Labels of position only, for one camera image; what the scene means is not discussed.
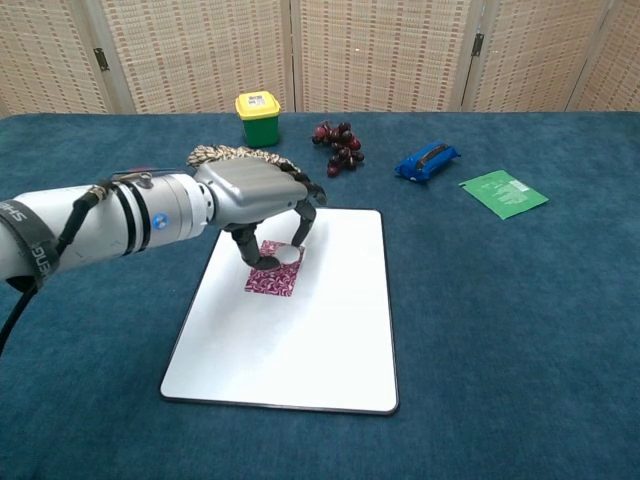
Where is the blue zipper pouch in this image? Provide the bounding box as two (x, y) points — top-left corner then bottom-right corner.
(394, 142), (461, 184)

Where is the dark red grape bunch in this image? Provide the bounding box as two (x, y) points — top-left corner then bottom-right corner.
(312, 120), (365, 179)

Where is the white rectangular board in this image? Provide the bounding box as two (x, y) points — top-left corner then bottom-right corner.
(158, 205), (400, 416)

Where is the woven bamboo folding screen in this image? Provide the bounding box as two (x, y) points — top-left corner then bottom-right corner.
(0, 0), (640, 119)

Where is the green foil packet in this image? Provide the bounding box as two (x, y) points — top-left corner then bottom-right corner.
(458, 169), (550, 221)

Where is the yellow lidded green container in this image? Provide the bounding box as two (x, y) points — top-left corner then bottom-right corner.
(235, 91), (282, 148)

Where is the dark blue table cloth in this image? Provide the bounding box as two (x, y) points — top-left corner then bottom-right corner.
(0, 110), (640, 480)

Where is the black velcro arm strap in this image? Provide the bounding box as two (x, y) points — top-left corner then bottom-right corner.
(0, 199), (59, 291)

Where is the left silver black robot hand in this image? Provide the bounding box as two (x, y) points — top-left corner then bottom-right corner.
(194, 156), (329, 272)

